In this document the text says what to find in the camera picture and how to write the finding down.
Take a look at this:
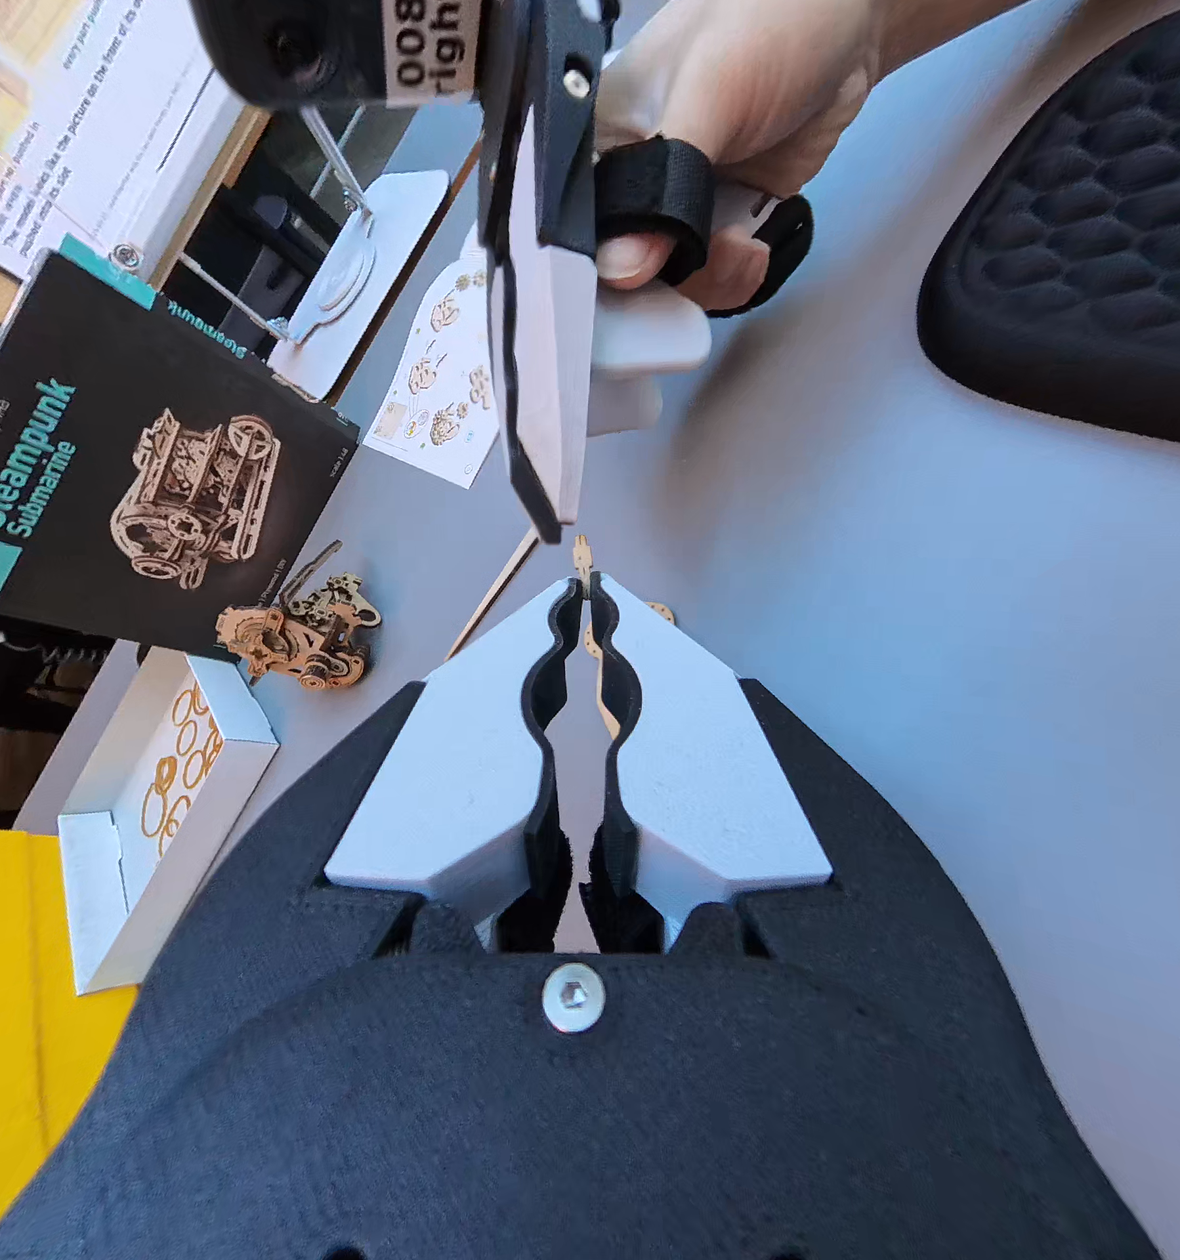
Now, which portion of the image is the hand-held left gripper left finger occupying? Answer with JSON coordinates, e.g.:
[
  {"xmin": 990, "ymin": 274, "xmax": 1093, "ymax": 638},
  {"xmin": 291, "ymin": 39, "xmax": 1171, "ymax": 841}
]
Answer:
[{"xmin": 324, "ymin": 575, "xmax": 588, "ymax": 953}]

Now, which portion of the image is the black honeycomb cushion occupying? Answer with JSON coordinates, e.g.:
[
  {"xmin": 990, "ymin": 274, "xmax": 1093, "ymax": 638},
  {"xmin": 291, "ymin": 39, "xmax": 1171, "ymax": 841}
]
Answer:
[{"xmin": 918, "ymin": 0, "xmax": 1180, "ymax": 454}]

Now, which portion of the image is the perforated wooden plate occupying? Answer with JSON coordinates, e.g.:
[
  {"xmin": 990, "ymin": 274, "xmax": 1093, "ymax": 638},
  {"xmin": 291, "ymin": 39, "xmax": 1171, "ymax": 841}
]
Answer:
[{"xmin": 590, "ymin": 596, "xmax": 680, "ymax": 746}]

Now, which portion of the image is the white metal document stand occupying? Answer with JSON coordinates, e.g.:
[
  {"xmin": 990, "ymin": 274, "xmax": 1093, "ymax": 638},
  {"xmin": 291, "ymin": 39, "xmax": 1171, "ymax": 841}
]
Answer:
[{"xmin": 108, "ymin": 102, "xmax": 454, "ymax": 404}]

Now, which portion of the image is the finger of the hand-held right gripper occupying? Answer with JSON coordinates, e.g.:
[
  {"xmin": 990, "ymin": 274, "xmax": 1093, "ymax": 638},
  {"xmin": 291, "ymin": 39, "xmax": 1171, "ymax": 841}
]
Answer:
[
  {"xmin": 505, "ymin": 102, "xmax": 601, "ymax": 525},
  {"xmin": 484, "ymin": 231, "xmax": 564, "ymax": 549}
]

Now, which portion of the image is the white instruction booklet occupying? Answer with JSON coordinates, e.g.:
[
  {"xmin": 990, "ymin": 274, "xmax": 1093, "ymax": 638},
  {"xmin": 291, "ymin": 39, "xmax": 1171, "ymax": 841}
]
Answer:
[{"xmin": 361, "ymin": 251, "xmax": 506, "ymax": 491}]

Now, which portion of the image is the black model kit box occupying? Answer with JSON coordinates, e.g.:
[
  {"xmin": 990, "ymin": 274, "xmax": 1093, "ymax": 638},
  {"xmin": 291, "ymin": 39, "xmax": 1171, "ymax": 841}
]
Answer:
[{"xmin": 0, "ymin": 235, "xmax": 361, "ymax": 661}]

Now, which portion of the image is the person's right hand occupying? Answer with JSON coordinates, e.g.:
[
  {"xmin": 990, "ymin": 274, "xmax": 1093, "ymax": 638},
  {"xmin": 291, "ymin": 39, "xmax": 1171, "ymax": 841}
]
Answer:
[{"xmin": 590, "ymin": 0, "xmax": 909, "ymax": 313}]

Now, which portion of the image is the pile of tan rubber bands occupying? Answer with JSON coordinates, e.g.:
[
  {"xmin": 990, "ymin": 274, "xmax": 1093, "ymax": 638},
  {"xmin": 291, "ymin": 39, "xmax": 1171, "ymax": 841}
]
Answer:
[{"xmin": 140, "ymin": 683, "xmax": 225, "ymax": 858}]

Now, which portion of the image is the half-built wooden model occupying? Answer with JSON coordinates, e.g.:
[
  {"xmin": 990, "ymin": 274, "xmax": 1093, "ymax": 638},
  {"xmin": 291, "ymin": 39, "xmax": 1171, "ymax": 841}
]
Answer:
[{"xmin": 214, "ymin": 538, "xmax": 384, "ymax": 691}]

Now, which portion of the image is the grey desk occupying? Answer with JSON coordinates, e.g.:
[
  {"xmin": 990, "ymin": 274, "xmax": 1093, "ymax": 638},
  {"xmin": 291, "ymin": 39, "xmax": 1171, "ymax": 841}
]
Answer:
[{"xmin": 13, "ymin": 0, "xmax": 1180, "ymax": 1260}]

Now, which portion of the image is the tapered wooden stick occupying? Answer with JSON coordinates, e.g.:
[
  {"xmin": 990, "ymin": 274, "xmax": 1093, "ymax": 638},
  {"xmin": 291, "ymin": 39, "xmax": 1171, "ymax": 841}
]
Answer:
[{"xmin": 445, "ymin": 527, "xmax": 544, "ymax": 661}]

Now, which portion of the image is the white cardboard tray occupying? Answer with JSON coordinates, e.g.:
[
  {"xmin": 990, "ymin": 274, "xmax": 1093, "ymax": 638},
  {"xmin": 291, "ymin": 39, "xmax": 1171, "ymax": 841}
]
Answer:
[{"xmin": 56, "ymin": 644, "xmax": 283, "ymax": 998}]

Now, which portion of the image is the printed instruction sheet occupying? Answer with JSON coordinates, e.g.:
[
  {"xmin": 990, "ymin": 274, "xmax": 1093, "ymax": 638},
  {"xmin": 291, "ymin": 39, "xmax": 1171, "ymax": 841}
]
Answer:
[{"xmin": 0, "ymin": 0, "xmax": 274, "ymax": 287}]

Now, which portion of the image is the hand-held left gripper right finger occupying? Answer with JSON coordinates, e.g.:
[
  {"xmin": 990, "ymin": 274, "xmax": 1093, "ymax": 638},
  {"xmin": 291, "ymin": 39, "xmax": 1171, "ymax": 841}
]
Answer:
[{"xmin": 588, "ymin": 571, "xmax": 836, "ymax": 953}]

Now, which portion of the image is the yellow plastic bin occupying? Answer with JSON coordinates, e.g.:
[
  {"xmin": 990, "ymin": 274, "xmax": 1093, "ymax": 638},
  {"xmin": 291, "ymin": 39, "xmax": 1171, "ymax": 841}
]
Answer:
[{"xmin": 0, "ymin": 826, "xmax": 145, "ymax": 1260}]

